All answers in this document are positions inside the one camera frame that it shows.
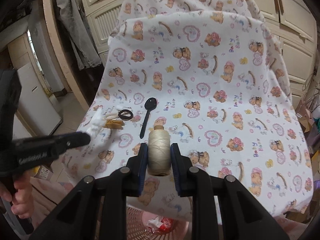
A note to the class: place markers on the pink plastic mesh basket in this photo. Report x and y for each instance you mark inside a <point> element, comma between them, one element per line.
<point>135,220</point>

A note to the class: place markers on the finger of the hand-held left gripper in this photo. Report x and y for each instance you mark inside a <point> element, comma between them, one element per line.
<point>75,140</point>

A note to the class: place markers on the grey denim jeans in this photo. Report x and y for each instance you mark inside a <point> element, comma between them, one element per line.
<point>80,42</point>

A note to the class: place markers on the wooden clothespin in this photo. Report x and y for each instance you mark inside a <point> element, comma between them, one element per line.
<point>115,124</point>

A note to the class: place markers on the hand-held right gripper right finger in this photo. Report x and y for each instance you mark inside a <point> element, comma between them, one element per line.
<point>175,172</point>

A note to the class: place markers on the ivory plastic clip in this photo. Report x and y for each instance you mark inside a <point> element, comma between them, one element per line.
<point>111,115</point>

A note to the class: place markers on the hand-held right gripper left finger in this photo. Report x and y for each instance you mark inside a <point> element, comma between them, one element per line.
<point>143,170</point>

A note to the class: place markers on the white refrigerator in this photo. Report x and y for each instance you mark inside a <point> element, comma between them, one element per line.
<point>37,100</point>

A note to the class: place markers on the bear print blanket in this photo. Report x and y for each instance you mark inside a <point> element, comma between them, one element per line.
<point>212,80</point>

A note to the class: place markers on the black plastic spoon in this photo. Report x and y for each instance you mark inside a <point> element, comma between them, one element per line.
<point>150,103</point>

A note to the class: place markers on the shiny red packet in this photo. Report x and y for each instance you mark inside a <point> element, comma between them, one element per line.
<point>167,223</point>

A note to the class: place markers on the beige thread spool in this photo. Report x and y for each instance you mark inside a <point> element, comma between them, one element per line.
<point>158,152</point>

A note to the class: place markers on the paper shopping bag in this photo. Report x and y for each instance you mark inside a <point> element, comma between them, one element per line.
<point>303,115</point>

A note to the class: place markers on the person's left hand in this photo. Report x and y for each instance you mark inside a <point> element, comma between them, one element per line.
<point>23,205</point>

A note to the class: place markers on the small white paper scrap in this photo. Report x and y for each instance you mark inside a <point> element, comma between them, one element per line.
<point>117,108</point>

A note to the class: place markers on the cream louvred wardrobe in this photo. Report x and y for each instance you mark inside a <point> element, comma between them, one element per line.
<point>295,55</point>

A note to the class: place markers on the cardboard box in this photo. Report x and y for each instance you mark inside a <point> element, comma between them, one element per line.
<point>45,172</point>

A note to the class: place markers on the white tissue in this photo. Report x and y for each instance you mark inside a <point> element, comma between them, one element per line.
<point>153,223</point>
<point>96,123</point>

